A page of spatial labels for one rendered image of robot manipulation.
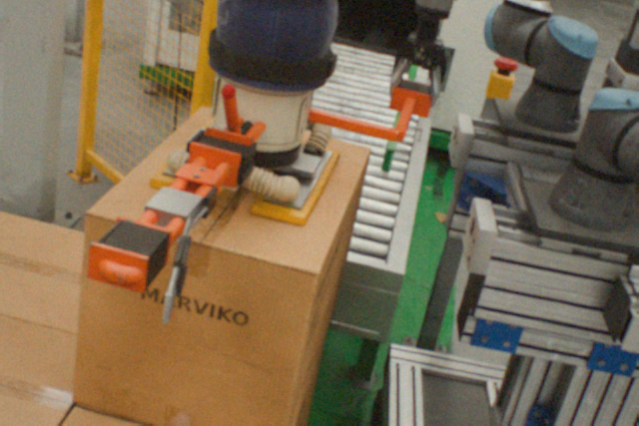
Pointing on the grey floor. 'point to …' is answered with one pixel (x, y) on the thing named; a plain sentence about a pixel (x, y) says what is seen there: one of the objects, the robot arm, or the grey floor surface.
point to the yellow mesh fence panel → (204, 76)
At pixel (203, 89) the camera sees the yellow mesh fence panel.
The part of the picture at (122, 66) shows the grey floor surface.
